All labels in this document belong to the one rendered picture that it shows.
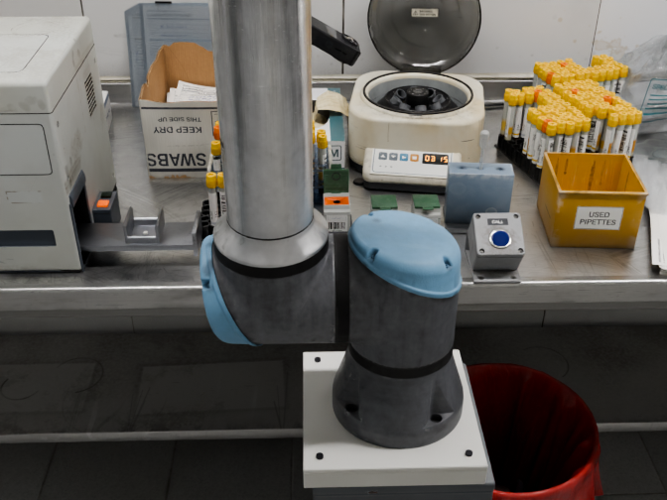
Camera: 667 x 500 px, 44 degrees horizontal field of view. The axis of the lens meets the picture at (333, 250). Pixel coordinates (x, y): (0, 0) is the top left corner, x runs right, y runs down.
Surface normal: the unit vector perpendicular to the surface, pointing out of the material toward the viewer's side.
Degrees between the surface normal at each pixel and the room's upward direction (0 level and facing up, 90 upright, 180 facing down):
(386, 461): 1
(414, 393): 72
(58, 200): 90
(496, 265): 120
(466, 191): 90
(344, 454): 1
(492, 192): 90
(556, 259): 0
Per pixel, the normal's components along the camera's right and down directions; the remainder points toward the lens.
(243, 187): -0.44, 0.54
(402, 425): 0.01, 0.25
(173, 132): 0.05, 0.49
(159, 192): 0.00, -0.84
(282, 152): 0.41, 0.55
